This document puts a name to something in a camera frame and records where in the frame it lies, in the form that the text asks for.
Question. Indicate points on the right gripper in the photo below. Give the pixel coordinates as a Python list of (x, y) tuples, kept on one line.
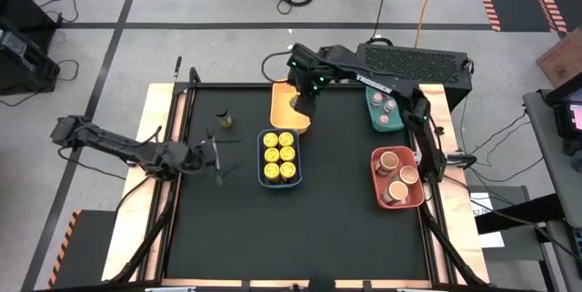
[(313, 85)]

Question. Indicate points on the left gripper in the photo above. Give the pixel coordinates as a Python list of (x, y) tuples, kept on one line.
[(200, 158)]

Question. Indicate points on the dark spice can yellow lid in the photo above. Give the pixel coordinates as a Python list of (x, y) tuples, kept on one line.
[(272, 154), (286, 138), (287, 153), (287, 170), (272, 170), (271, 139)]

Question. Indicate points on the small glass saffron jar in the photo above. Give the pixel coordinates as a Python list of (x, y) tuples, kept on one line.
[(389, 106), (383, 119), (376, 97)]

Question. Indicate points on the furikake jar gold lid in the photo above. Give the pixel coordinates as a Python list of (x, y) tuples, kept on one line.
[(398, 189), (408, 174), (389, 161)]

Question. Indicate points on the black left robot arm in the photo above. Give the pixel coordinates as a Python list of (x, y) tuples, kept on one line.
[(113, 144)]

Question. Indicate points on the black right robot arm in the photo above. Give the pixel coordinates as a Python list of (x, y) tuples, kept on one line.
[(377, 78)]

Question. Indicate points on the yellow plastic bin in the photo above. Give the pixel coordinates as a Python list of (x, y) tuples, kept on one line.
[(282, 117)]

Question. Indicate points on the green herb jar black lid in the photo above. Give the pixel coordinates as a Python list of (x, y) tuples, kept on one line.
[(224, 120)]

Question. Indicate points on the teal plastic bin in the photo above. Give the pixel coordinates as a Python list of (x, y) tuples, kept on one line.
[(370, 114)]

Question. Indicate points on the blue plastic bin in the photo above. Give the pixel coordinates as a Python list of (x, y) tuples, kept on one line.
[(279, 184)]

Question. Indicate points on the black computer tower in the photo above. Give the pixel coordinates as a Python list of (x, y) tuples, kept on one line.
[(409, 62)]

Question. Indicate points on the orange plastic bin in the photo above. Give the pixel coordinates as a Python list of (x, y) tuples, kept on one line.
[(411, 201)]

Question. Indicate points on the black equipment case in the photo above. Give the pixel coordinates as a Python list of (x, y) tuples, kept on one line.
[(23, 33)]

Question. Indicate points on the white paper sheet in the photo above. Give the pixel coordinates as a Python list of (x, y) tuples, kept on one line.
[(493, 239)]

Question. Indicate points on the grey desk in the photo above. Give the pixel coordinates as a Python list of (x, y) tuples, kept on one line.
[(545, 146)]

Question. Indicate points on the brown cardboard box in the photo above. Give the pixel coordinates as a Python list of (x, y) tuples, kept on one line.
[(564, 60)]

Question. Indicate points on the black desk monitor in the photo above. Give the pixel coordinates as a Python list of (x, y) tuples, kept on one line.
[(568, 119)]

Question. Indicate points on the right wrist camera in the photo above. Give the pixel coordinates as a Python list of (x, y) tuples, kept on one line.
[(300, 62)]

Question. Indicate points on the black table-level camera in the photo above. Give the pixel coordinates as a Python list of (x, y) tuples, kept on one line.
[(323, 285)]

